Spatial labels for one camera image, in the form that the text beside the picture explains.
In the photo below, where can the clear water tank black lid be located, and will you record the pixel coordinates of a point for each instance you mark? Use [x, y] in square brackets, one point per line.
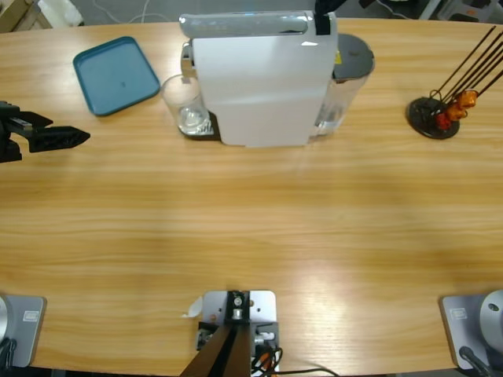
[353, 55]

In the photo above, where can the white tape piece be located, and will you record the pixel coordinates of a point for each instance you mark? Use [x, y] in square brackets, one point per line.
[193, 308]

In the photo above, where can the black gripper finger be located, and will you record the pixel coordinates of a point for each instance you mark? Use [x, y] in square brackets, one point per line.
[328, 4]
[367, 2]

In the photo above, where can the black capsule holder with rods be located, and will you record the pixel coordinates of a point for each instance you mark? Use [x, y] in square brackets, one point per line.
[422, 114]

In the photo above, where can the clear drinking glass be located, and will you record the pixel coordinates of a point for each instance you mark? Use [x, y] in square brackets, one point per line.
[188, 118]

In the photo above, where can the brown cardboard box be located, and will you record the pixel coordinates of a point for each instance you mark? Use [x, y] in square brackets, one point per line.
[12, 13]

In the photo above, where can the grey device orange button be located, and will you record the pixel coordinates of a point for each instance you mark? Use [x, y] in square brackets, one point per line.
[467, 13]

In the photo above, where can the dark camera post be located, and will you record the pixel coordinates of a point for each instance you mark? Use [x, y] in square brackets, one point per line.
[228, 349]

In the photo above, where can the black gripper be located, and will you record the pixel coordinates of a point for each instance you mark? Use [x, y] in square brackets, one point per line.
[8, 147]

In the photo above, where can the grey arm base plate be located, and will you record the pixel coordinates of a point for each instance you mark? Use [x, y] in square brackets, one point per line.
[456, 326]
[21, 330]

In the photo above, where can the orange coffee capsule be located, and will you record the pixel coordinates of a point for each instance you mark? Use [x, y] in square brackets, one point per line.
[456, 112]
[468, 98]

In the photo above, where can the white capsule coffee machine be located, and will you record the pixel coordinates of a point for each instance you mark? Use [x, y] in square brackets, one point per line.
[259, 90]

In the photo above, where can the white mounting block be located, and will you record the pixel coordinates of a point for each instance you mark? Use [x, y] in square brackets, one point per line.
[263, 310]

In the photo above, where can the metal grate drip tray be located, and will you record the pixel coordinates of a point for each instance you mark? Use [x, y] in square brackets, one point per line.
[214, 127]

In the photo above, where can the white furniture leg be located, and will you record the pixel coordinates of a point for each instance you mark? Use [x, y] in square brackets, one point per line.
[428, 9]

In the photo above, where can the grey coffee machine lever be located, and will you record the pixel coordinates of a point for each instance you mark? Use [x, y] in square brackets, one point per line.
[243, 24]

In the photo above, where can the red coffee capsule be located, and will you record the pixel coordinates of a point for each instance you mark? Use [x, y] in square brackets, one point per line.
[443, 120]

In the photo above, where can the teal plastic tray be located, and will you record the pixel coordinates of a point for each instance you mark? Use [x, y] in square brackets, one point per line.
[116, 74]

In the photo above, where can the white foam block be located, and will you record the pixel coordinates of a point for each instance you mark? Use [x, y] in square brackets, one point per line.
[63, 9]

